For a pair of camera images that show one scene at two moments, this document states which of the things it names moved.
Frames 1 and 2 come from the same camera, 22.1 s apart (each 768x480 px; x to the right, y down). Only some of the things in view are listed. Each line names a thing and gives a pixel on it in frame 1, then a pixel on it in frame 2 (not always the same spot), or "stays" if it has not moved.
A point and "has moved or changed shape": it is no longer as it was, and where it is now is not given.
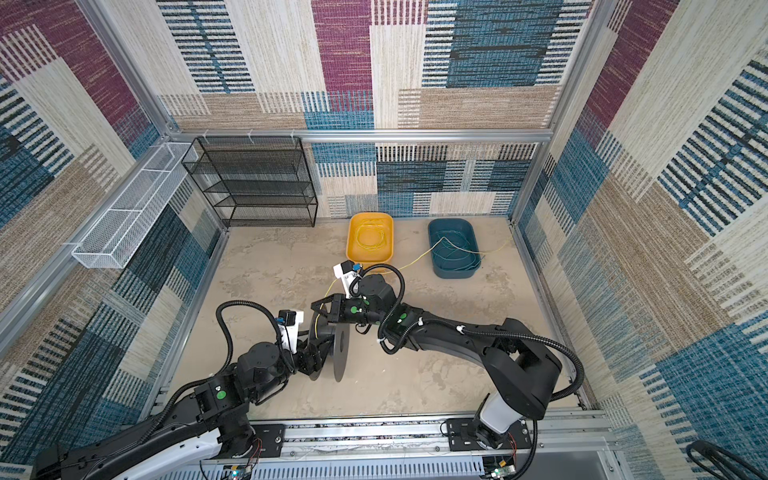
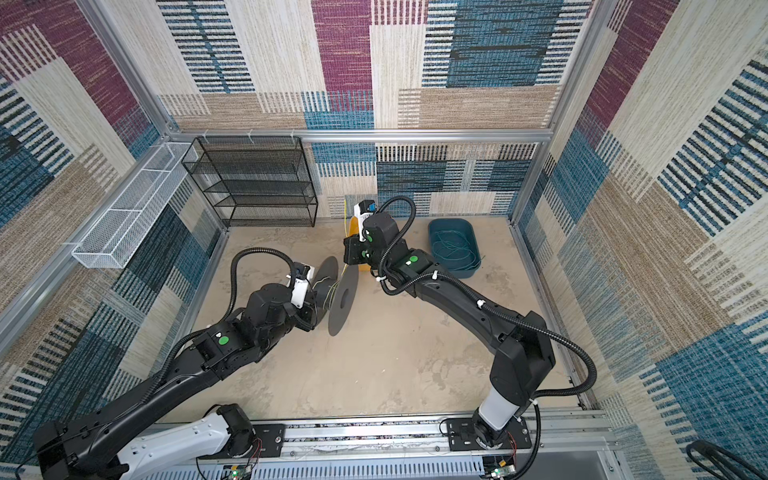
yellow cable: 407,268 has moved or changed shape
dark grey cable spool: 340,347 has moved or changed shape
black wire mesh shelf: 255,181 stays
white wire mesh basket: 113,241 stays
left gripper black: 315,361 → 309,312
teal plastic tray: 449,261 stays
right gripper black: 337,306 → 354,243
